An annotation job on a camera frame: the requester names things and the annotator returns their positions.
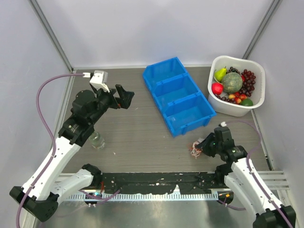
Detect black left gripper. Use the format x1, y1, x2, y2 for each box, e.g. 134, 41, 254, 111
89, 84, 134, 124

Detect white cable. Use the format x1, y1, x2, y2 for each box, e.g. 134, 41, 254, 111
191, 141, 202, 160

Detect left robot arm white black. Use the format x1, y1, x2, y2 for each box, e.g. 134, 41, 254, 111
10, 85, 135, 222

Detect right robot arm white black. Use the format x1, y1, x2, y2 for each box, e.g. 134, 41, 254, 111
195, 126, 296, 228

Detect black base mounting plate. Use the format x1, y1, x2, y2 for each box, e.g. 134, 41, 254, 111
102, 171, 229, 195

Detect clear glass bottle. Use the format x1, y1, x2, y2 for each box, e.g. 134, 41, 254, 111
89, 132, 105, 149

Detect red yellow cherries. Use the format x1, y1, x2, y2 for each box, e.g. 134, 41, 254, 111
228, 94, 247, 105

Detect blue three-compartment bin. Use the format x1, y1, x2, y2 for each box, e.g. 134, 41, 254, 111
142, 57, 216, 137

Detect red apple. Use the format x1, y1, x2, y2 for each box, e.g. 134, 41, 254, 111
211, 82, 224, 95

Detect green lime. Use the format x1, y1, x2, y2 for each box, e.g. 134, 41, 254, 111
240, 98, 253, 106

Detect green melon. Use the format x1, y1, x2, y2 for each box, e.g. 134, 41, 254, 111
221, 72, 243, 94

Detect white fruit basket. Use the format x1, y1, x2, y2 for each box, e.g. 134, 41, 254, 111
208, 56, 266, 117

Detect dark red grape bunch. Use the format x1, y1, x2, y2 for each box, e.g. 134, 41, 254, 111
239, 69, 256, 97

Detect green yellow pear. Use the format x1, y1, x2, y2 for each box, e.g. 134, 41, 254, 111
214, 67, 227, 83

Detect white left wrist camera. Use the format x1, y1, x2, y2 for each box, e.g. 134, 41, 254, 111
90, 70, 110, 93

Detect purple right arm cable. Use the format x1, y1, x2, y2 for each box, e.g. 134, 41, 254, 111
225, 120, 296, 228

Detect perforated cable duct strip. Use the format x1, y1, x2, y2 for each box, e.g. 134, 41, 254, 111
65, 192, 219, 202

